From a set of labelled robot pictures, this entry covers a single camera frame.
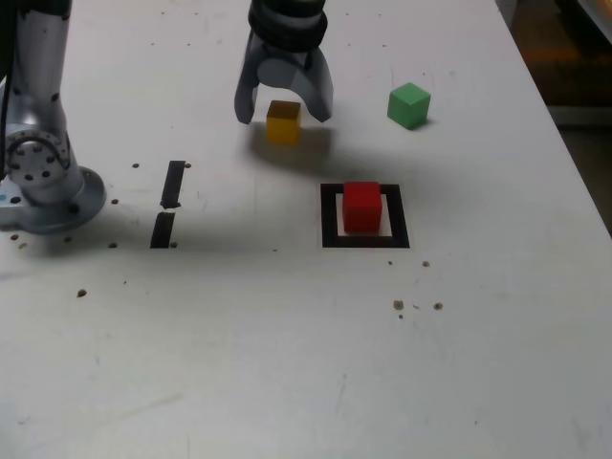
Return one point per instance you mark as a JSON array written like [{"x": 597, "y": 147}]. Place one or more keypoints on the red cube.
[{"x": 362, "y": 210}]

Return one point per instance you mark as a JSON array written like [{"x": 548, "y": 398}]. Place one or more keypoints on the black tape square outline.
[{"x": 329, "y": 215}]

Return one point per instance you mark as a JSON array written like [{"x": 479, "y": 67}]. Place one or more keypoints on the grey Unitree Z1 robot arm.
[{"x": 38, "y": 119}]

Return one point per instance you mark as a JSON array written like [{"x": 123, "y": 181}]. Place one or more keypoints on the green cube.
[{"x": 407, "y": 105}]

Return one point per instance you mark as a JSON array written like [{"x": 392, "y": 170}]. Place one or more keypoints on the grey metal bar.
[{"x": 583, "y": 115}]

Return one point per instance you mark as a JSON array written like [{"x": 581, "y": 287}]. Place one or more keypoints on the yellow cube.
[{"x": 283, "y": 124}]

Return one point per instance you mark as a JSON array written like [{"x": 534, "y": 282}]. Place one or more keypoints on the black tape strip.
[{"x": 172, "y": 184}]

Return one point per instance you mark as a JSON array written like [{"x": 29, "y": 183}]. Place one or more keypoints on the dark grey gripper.
[{"x": 287, "y": 53}]

